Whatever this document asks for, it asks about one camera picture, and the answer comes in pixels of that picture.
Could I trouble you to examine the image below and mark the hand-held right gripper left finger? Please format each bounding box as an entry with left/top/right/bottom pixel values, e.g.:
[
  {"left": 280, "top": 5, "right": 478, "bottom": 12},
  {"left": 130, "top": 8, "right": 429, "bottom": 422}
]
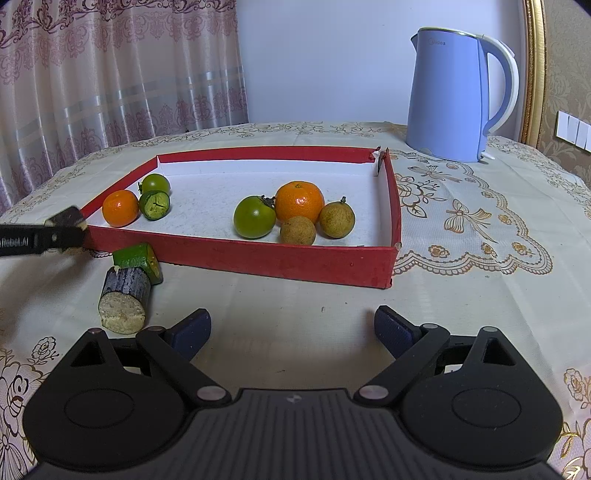
[{"left": 62, "top": 308, "right": 232, "bottom": 409}]

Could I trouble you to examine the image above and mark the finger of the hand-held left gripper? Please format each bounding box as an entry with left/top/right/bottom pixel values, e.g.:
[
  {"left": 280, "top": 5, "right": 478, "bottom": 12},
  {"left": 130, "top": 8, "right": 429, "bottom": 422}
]
[{"left": 44, "top": 224, "right": 88, "bottom": 252}]

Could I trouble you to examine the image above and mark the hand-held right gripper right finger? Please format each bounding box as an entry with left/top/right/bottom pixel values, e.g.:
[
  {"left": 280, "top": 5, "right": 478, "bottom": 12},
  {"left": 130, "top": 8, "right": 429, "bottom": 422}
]
[{"left": 355, "top": 305, "right": 527, "bottom": 409}]

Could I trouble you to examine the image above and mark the red cardboard box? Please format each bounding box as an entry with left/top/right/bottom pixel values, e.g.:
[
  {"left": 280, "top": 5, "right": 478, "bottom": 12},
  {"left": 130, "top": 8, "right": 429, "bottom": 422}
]
[{"left": 81, "top": 145, "right": 402, "bottom": 290}]

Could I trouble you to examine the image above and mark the large green tomato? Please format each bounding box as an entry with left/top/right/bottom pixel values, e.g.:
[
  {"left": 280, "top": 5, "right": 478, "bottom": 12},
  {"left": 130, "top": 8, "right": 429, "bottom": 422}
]
[{"left": 233, "top": 195, "right": 278, "bottom": 240}]

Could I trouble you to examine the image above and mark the small orange tangerine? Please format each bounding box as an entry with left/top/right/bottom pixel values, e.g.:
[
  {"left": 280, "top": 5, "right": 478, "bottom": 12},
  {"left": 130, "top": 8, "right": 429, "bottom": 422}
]
[{"left": 102, "top": 189, "right": 140, "bottom": 228}]

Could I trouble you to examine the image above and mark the cut green fruit piece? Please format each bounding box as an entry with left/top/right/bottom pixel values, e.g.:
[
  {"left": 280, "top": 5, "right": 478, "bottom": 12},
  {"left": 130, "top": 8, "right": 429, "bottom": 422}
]
[{"left": 112, "top": 243, "right": 164, "bottom": 285}]

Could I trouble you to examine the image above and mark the cut green lime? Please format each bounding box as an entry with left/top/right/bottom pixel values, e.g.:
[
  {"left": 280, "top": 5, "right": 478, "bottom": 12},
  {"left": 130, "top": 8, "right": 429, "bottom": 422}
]
[{"left": 139, "top": 191, "right": 171, "bottom": 220}]

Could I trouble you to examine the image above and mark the small green tomato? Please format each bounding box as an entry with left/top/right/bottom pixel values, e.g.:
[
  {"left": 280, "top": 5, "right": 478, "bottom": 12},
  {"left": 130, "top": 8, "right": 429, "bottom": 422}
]
[{"left": 139, "top": 173, "right": 171, "bottom": 197}]

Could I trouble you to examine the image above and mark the brown longan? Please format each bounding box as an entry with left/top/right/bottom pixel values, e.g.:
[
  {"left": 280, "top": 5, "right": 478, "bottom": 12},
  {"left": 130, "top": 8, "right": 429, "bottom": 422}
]
[
  {"left": 319, "top": 198, "right": 356, "bottom": 239},
  {"left": 280, "top": 216, "right": 317, "bottom": 246}
]

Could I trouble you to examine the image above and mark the large orange tangerine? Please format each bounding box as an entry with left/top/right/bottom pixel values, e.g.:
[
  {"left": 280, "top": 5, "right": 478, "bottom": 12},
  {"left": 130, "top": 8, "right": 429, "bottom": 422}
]
[{"left": 275, "top": 181, "right": 325, "bottom": 225}]

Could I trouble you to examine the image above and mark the pink patterned curtain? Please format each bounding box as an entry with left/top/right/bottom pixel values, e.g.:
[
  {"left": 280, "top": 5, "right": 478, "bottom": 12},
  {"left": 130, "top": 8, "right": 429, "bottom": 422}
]
[{"left": 0, "top": 0, "right": 250, "bottom": 215}]

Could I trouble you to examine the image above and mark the blue electric kettle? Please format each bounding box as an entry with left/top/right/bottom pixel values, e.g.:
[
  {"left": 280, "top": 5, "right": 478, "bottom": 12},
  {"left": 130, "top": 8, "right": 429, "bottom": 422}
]
[{"left": 405, "top": 27, "right": 520, "bottom": 163}]

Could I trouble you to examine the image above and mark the white wall switch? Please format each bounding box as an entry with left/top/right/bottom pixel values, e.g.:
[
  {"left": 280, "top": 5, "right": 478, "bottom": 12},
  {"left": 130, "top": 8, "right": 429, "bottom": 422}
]
[{"left": 555, "top": 110, "right": 591, "bottom": 153}]

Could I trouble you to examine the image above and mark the gold frame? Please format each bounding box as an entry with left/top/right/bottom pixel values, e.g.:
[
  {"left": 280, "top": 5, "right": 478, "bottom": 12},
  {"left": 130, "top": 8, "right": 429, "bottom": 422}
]
[{"left": 519, "top": 0, "right": 548, "bottom": 148}]

